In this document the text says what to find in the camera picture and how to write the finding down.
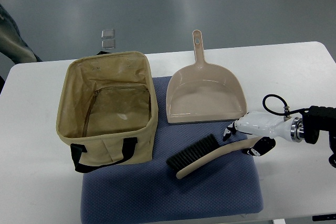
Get person in grey shirt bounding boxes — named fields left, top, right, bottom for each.
left=1, top=5, right=42, bottom=64

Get pink broom black bristles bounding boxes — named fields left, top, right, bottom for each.
left=166, top=134, right=260, bottom=179

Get black table control panel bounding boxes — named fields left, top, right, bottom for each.
left=312, top=214, right=336, bottom=221

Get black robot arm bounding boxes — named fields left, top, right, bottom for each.
left=262, top=94, right=335, bottom=167

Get blue quilted cushion mat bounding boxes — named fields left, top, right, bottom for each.
left=81, top=77, right=263, bottom=223

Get yellow fabric bag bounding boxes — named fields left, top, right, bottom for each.
left=56, top=51, right=158, bottom=173

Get pink plastic dustpan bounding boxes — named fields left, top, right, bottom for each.
left=166, top=30, right=247, bottom=124

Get upper clear floor plate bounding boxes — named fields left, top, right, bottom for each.
left=101, top=29, right=115, bottom=39

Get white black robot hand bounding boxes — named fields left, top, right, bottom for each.
left=223, top=111, right=305, bottom=156

